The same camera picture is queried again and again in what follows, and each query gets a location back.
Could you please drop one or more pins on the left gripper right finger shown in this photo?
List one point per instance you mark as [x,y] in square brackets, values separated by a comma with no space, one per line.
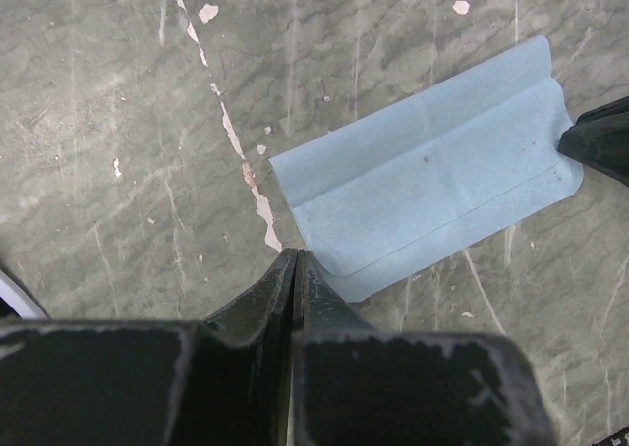
[356,385]

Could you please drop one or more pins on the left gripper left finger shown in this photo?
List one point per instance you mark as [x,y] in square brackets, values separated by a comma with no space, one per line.
[223,380]

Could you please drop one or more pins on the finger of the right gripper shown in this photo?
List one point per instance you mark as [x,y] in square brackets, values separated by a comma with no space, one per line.
[600,140]

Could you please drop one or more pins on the light blue cleaning cloth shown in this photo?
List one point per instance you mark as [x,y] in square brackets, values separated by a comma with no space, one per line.
[413,183]

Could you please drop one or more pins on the white sunglasses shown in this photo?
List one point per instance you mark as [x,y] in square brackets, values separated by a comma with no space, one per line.
[18,302]

